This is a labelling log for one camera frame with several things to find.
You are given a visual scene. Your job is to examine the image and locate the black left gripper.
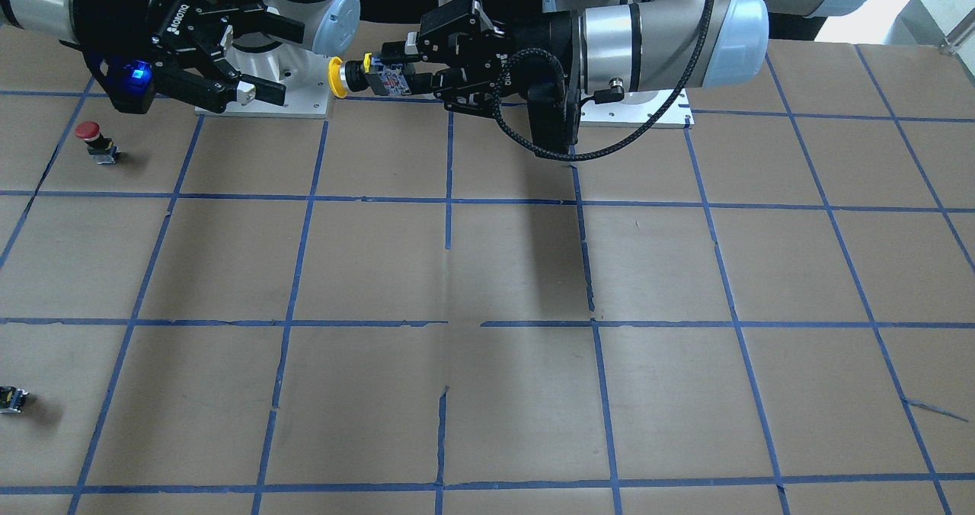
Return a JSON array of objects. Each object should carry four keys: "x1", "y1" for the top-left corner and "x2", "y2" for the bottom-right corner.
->
[{"x1": 379, "y1": 0, "x2": 581, "y2": 118}]

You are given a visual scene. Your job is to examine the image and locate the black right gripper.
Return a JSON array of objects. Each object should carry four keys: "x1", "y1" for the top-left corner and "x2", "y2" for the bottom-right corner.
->
[{"x1": 72, "y1": 0, "x2": 305, "y2": 114}]

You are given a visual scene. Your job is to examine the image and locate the yellow push button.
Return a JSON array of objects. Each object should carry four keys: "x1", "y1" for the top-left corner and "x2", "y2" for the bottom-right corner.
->
[{"x1": 326, "y1": 53, "x2": 418, "y2": 98}]

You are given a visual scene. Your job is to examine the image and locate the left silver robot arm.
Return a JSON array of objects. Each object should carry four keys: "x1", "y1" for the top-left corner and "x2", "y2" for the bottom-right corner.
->
[{"x1": 344, "y1": 0, "x2": 867, "y2": 127}]

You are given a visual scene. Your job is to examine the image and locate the red push button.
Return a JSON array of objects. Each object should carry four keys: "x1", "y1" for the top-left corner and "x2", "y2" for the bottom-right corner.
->
[{"x1": 73, "y1": 120, "x2": 119, "y2": 165}]

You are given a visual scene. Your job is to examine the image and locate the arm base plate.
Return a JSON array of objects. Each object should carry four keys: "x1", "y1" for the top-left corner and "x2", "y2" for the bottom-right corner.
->
[
  {"x1": 205, "y1": 27, "x2": 332, "y2": 120},
  {"x1": 580, "y1": 89, "x2": 695, "y2": 129}
]

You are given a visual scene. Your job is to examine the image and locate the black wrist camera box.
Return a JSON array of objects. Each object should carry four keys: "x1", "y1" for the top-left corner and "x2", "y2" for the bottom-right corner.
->
[{"x1": 102, "y1": 57, "x2": 157, "y2": 115}]

